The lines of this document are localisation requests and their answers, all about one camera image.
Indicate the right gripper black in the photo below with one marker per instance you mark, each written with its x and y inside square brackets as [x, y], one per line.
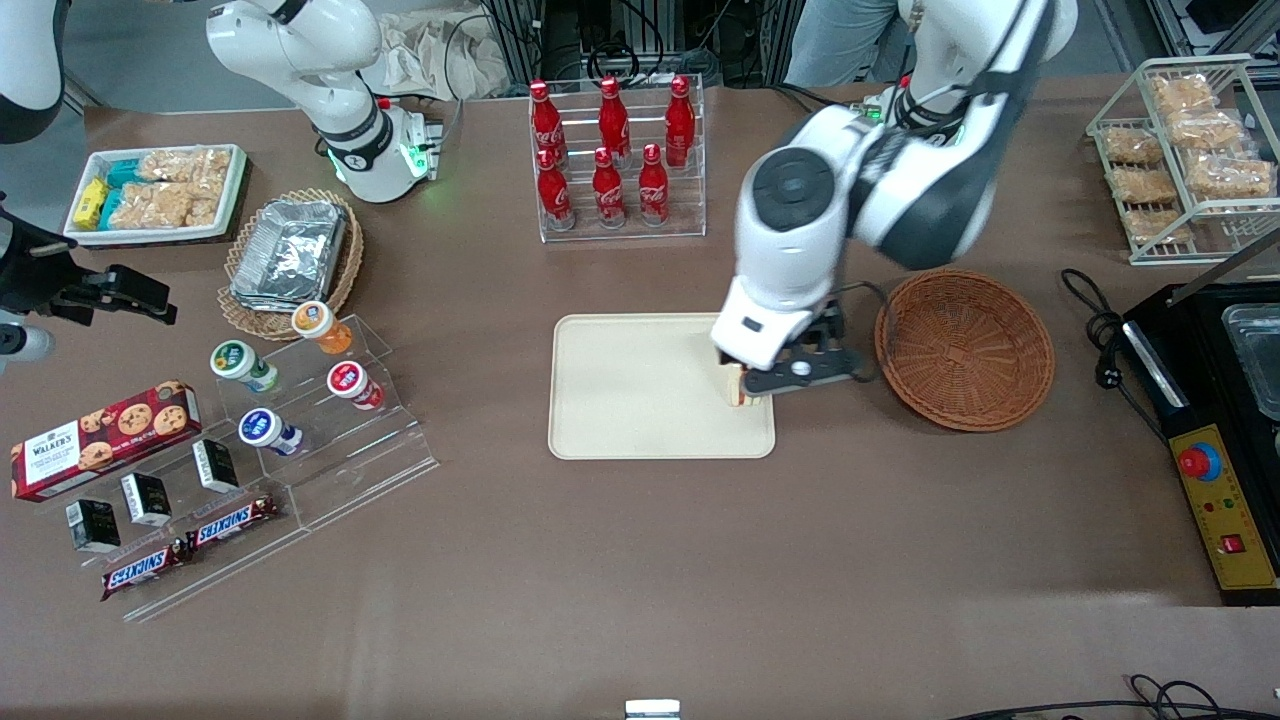
[30, 272]

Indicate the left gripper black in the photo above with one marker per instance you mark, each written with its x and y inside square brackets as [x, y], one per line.
[826, 331]

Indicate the small sandwich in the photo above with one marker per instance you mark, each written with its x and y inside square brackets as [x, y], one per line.
[737, 385]

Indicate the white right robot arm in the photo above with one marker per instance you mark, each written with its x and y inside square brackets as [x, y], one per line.
[300, 40]

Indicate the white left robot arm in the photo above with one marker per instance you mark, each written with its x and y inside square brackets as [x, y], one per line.
[800, 230]

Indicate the white rectangular snack tray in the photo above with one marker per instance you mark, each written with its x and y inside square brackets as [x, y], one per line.
[150, 238]

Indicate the oval light wicker basket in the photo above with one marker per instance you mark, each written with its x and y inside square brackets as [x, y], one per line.
[240, 318]

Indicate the round brown wicker basket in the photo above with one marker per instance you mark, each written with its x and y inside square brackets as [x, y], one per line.
[965, 350]

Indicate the beige plastic tray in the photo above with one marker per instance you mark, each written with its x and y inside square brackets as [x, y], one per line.
[640, 390]

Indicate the clear bag of rice crackers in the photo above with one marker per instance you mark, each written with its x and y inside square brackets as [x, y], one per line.
[185, 168]
[155, 207]

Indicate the teal snack packet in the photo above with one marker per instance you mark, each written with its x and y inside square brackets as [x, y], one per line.
[122, 173]
[112, 210]

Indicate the yellow snack packet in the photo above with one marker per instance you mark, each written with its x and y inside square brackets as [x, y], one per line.
[90, 202]

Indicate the green lid gum bottle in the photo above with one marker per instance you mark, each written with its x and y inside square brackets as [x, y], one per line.
[238, 363]

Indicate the red tartan Walkers cookie box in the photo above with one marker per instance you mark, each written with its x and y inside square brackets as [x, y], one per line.
[100, 440]

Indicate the stack of aluminium foil trays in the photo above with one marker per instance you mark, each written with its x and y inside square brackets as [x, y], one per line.
[290, 250]

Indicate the orange lid gum bottle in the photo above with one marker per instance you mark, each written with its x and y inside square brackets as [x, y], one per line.
[318, 323]

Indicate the purple lid gum bottle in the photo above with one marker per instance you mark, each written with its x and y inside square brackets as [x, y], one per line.
[265, 430]

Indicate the small black chocolate box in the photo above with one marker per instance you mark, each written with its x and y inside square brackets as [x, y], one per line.
[145, 498]
[215, 465]
[93, 525]

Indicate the clear acrylic bottle rack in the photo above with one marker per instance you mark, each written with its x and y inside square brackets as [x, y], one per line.
[690, 200]

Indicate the red lid gum bottle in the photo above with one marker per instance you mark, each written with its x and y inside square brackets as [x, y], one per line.
[350, 383]

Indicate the red Coca-Cola bottle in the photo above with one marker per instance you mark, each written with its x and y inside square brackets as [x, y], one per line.
[653, 188]
[613, 118]
[607, 192]
[543, 120]
[552, 195]
[680, 115]

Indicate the Snickers chocolate bar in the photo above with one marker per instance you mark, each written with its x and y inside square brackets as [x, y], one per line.
[232, 522]
[140, 572]

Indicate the clear acrylic stepped display stand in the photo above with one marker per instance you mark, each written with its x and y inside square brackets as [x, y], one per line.
[340, 470]

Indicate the person in blue jeans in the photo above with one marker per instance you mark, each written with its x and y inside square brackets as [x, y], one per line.
[840, 40]

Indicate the small white box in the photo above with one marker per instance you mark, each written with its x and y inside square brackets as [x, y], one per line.
[652, 710]

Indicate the crumpled beige cloth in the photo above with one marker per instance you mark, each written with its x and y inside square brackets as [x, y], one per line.
[430, 55]

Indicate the bagged crispy snack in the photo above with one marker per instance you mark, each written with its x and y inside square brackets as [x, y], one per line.
[1133, 146]
[1230, 177]
[1158, 226]
[1183, 93]
[1207, 128]
[1143, 185]

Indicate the black machine with yellow panel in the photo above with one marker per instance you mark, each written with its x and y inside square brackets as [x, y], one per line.
[1210, 480]

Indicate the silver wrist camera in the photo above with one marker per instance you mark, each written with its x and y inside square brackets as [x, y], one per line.
[25, 345]

